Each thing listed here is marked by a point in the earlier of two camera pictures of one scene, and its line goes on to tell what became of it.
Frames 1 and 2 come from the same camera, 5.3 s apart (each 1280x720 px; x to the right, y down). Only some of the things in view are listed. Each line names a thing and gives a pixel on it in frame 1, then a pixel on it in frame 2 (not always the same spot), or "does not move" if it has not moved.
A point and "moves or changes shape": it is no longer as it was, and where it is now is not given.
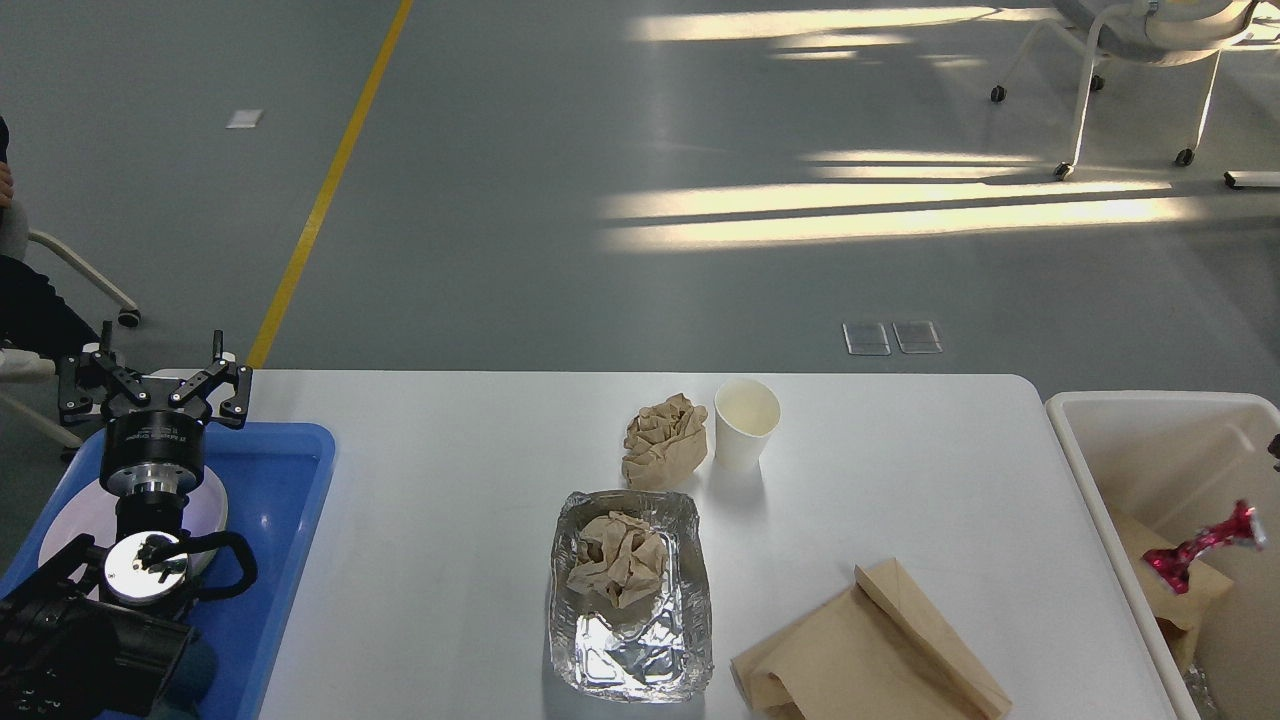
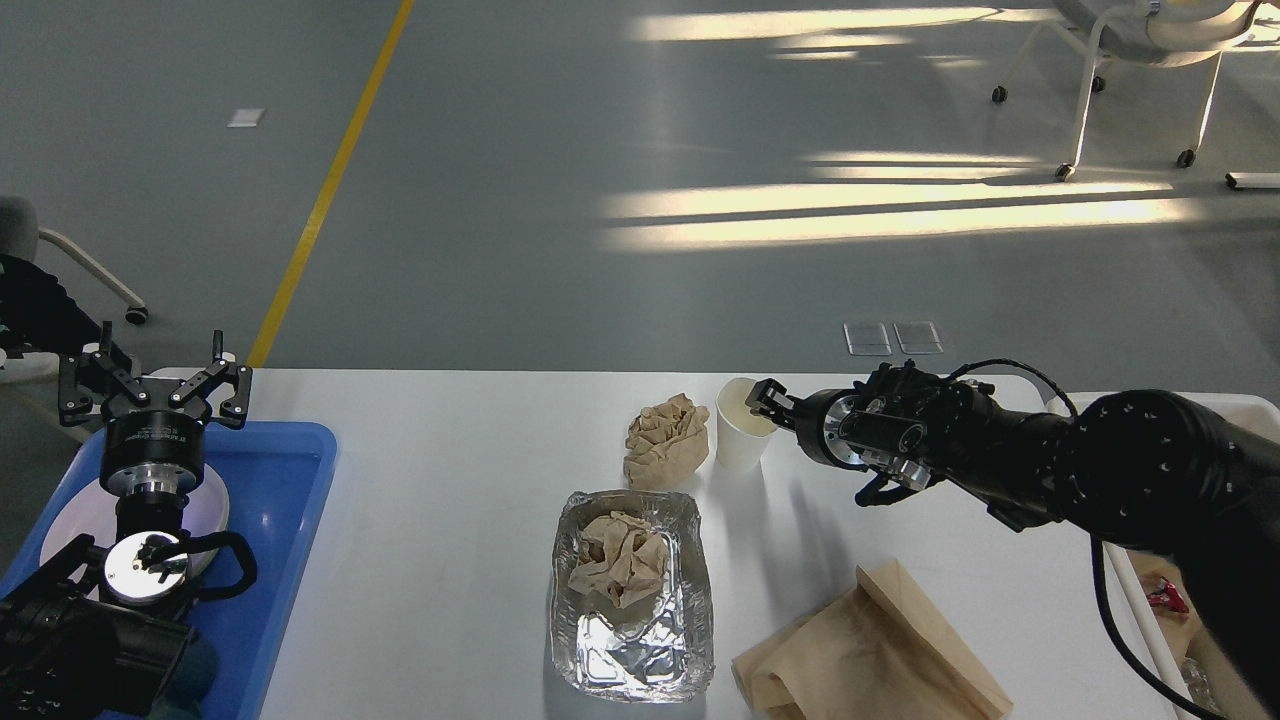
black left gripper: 147,449 does not move
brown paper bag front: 877,651 does not move
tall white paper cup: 747,412 does not move
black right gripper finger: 1274,449 -> 769,399
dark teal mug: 190,681 does not move
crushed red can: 1171,564 moves or changes shape
